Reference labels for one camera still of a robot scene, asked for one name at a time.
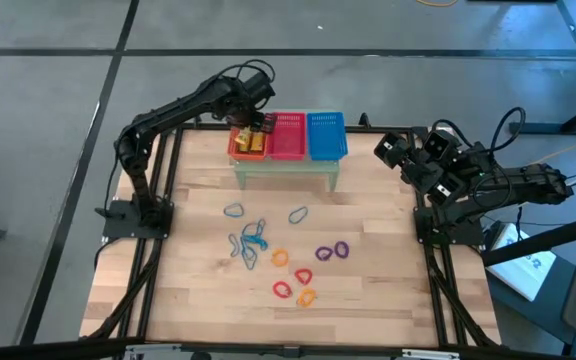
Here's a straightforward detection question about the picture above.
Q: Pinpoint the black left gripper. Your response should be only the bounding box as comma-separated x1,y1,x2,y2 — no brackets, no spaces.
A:
223,94,278,135

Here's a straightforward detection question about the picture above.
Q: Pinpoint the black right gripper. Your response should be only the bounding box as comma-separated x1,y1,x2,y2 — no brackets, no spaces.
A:
373,127,468,207

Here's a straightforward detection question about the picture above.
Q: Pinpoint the orange plastic basket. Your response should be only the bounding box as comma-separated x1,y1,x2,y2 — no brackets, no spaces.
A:
226,123,271,162

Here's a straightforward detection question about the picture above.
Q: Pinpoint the red plastic basket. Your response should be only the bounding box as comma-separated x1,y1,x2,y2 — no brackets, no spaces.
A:
266,111,309,162

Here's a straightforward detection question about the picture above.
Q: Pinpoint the pale green small shelf table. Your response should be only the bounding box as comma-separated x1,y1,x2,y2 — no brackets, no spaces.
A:
232,108,342,194

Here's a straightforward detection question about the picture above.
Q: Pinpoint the blue plastic basket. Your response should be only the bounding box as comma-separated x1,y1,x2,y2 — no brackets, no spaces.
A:
306,111,349,162

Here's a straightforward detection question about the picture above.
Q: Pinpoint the black diagonal metal bar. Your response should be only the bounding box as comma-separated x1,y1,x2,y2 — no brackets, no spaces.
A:
481,209,576,267

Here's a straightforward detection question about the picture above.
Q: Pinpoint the white box with blue print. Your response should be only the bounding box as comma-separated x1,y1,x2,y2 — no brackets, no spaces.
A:
485,222,558,303

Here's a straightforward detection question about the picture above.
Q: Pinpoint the dark blue side table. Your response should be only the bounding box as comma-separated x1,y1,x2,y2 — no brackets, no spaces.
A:
485,249,576,357

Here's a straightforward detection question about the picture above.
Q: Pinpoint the black aluminium table frame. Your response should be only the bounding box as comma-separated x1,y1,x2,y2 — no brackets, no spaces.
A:
81,112,503,351

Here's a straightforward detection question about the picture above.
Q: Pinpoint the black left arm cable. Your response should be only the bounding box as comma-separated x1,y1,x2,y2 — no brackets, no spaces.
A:
216,58,277,85

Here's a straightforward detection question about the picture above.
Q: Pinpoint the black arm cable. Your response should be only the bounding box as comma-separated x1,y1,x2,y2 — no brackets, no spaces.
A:
216,58,277,85
489,106,527,152

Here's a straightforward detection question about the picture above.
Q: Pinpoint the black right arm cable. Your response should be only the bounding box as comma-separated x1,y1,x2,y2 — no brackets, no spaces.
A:
489,106,527,152

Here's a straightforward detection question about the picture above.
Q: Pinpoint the silver metal bracket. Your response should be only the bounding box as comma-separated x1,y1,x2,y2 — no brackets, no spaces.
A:
123,342,183,360
400,348,462,360

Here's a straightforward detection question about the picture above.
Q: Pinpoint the black overhead rig frame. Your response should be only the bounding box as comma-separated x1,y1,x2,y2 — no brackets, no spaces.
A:
0,338,576,360

